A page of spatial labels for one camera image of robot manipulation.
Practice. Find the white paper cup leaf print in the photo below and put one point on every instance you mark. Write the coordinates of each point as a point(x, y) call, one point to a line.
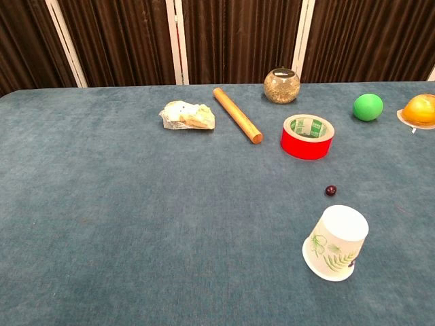
point(340, 231)

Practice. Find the orange fruit jelly cup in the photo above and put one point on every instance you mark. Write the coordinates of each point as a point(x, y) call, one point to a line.
point(421, 110)

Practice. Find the wooden rod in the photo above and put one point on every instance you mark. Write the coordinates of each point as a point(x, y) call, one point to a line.
point(238, 115)

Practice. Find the white and yellow stone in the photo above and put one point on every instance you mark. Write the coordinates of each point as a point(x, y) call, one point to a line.
point(187, 117)

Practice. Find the red tape roll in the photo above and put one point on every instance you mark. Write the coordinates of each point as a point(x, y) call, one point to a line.
point(302, 146)

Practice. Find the blue table cloth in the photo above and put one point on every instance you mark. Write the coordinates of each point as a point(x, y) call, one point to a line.
point(136, 203)

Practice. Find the round glass jar with grains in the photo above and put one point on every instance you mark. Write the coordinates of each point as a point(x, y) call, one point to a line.
point(282, 88)

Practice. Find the small dark red berry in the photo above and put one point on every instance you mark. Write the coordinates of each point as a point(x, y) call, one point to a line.
point(331, 190)

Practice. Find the brown curtain panel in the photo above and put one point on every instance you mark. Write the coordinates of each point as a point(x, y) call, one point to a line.
point(238, 34)
point(367, 34)
point(27, 40)
point(119, 40)

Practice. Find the green ball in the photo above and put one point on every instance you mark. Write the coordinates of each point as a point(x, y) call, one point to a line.
point(368, 108)

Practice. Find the white screen post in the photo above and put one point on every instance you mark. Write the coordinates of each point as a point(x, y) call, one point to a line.
point(302, 44)
point(66, 44)
point(432, 74)
point(178, 51)

